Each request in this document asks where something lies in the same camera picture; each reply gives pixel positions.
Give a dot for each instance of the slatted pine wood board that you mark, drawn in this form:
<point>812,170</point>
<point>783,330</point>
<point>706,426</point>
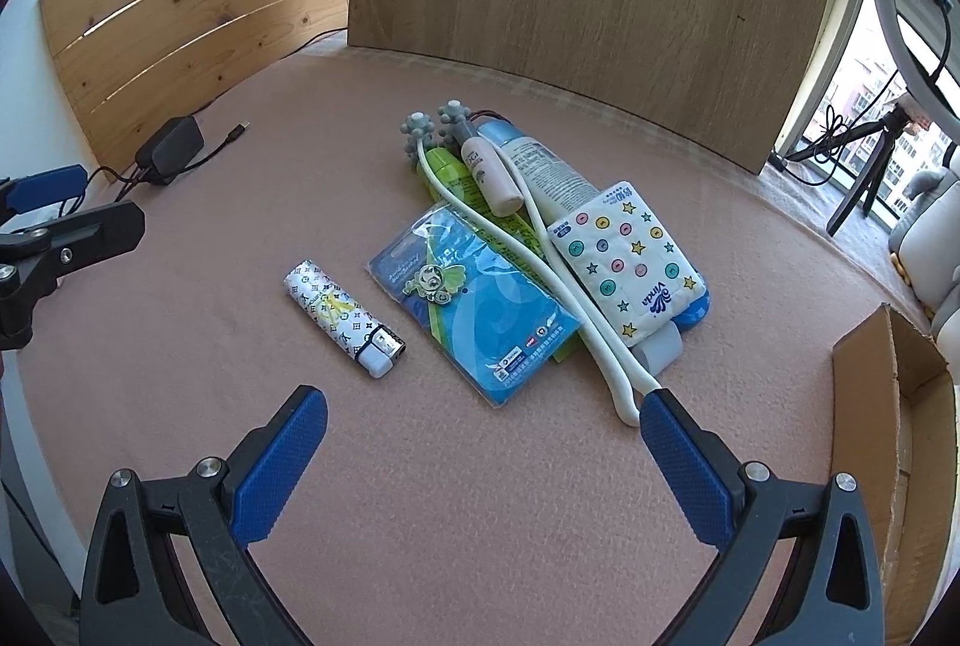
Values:
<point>127,66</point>

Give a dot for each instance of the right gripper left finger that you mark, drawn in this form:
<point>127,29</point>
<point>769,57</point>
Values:
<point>134,590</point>

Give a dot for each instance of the white ring light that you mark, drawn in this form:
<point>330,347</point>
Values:
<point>920,89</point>

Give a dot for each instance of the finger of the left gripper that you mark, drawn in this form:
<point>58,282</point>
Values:
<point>35,260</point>
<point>29,193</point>

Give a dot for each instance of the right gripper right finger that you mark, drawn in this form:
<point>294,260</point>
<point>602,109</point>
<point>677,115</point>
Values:
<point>829,593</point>

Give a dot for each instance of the button-pattern tissue pack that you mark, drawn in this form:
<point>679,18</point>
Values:
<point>625,258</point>

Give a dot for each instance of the black power adapter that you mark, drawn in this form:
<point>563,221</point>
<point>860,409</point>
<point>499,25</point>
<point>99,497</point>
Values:
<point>166,154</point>

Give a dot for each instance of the small white pink bottle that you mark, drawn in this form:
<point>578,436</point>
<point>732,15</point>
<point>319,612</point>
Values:
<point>493,179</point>

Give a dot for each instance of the blue card packet with charm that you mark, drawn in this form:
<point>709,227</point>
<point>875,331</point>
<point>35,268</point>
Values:
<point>490,319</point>

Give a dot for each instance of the green cream tube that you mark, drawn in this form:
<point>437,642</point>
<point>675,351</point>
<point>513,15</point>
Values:
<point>453,174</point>

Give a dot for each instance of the patterned white lighter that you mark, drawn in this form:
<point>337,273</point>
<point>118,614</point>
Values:
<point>366,340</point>

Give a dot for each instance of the cardboard box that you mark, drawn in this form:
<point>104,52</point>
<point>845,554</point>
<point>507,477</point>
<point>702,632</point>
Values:
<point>896,433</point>

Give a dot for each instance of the white tube with blue cap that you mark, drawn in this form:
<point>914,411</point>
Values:
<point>557,188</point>

